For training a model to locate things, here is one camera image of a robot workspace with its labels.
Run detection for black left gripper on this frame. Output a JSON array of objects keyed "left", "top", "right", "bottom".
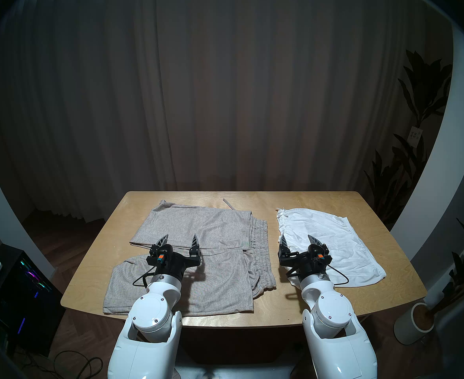
[{"left": 146, "top": 234, "right": 202, "bottom": 282}]

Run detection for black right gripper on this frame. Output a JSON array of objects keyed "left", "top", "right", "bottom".
[{"left": 278, "top": 235, "right": 332, "bottom": 282}]

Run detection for grey drawstring pants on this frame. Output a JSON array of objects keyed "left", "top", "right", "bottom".
[{"left": 103, "top": 199, "right": 276, "bottom": 316}]

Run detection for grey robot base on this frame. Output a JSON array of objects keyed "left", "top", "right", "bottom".
[{"left": 175, "top": 362, "right": 295, "bottom": 379}]

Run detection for white frilled shorts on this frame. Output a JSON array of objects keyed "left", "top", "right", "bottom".
[{"left": 276, "top": 208, "right": 387, "bottom": 289}]

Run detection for small plant in white pot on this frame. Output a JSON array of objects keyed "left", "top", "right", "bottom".
[{"left": 394, "top": 218, "right": 464, "bottom": 345}]

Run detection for white paper plant tag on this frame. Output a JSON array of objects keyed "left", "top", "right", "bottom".
[{"left": 407, "top": 126, "right": 423, "bottom": 148}]

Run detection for beige pleated curtain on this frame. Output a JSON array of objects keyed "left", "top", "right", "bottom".
[{"left": 0, "top": 0, "right": 453, "bottom": 221}]

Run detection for black computer tower with lights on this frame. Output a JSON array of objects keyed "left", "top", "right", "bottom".
[{"left": 0, "top": 244, "right": 66, "bottom": 357}]

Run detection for tall dark leafy plant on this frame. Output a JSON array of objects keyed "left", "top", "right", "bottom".
[{"left": 364, "top": 50, "right": 453, "bottom": 229}]

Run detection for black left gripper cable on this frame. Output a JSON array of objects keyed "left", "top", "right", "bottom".
[{"left": 132, "top": 266, "right": 157, "bottom": 289}]

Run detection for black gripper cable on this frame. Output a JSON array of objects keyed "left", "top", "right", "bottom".
[
  {"left": 132, "top": 266, "right": 157, "bottom": 289},
  {"left": 285, "top": 264, "right": 350, "bottom": 287}
]

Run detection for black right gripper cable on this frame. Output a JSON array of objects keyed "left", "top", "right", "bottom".
[{"left": 285, "top": 264, "right": 350, "bottom": 287}]

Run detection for black floor cable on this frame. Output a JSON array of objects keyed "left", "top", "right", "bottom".
[{"left": 19, "top": 349, "right": 103, "bottom": 379}]

